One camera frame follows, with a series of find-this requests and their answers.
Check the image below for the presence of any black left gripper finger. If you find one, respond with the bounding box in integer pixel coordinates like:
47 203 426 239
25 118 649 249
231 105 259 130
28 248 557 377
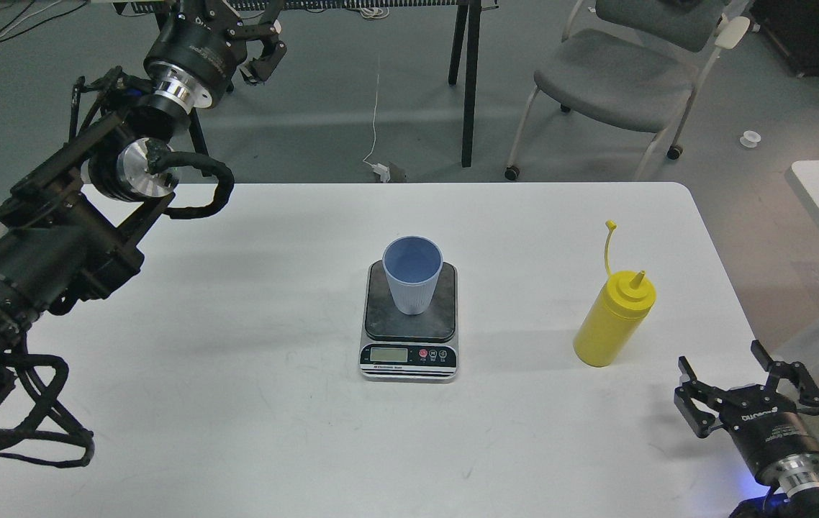
231 1 287 86

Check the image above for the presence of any small white spool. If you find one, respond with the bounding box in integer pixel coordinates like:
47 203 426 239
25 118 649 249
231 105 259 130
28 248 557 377
738 129 762 150

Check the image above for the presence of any white cable with plug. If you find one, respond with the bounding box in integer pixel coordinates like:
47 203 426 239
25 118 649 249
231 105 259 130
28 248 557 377
363 54 393 184

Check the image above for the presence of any yellow squeeze bottle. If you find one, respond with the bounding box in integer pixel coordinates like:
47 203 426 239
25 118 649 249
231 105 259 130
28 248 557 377
573 220 657 368

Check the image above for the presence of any digital kitchen scale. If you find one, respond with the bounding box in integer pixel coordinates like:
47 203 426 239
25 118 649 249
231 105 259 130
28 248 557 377
358 261 460 383

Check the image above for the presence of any grey office chair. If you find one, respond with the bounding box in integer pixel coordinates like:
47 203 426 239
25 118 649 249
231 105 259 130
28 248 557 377
504 1 751 181

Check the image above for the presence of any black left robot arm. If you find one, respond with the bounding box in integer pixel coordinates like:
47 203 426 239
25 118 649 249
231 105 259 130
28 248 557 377
0 1 286 468

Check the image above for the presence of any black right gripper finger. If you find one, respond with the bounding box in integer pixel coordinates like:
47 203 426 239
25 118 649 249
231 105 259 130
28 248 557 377
674 356 743 439
751 339 819 416

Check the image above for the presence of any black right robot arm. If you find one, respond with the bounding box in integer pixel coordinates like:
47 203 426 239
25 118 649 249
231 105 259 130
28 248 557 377
674 339 819 517

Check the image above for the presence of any blue ribbed plastic cup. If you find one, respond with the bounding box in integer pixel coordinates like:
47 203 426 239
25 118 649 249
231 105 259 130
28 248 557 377
382 236 443 316

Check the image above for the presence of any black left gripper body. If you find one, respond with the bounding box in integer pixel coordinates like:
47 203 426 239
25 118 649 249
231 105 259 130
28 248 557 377
144 1 245 109

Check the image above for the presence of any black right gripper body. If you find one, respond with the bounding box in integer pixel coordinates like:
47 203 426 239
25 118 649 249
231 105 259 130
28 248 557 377
725 386 819 486

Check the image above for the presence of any black trestle table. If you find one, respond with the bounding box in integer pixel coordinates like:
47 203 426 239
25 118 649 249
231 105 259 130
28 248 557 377
113 0 500 178

